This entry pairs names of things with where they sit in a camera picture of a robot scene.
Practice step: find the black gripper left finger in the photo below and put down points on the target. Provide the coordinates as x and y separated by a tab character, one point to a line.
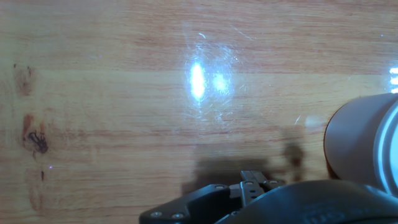
205	202

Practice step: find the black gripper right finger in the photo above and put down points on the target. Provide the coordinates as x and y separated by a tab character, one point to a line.
267	184

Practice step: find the white round trash can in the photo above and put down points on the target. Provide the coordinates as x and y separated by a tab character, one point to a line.
354	140

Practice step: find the glossy wooden board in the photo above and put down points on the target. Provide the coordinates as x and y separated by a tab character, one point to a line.
93	124

